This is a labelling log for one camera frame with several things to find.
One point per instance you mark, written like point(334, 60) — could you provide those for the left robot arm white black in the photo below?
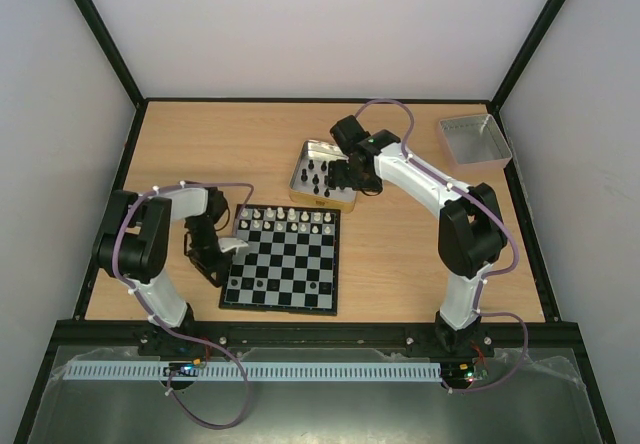
point(132, 246)

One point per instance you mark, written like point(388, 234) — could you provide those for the light blue slotted cable duct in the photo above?
point(254, 371)

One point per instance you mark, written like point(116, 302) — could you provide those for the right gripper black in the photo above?
point(338, 174)

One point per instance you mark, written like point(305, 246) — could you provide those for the folding chess board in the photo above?
point(288, 248)

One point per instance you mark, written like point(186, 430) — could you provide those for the black aluminium frame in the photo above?
point(552, 333)

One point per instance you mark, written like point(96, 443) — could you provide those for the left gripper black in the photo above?
point(207, 267)

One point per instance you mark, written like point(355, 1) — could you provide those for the empty silver tin lid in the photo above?
point(473, 143)

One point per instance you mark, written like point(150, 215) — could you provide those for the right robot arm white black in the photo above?
point(471, 234)

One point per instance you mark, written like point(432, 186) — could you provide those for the gold tin with chess pieces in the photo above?
point(308, 183)

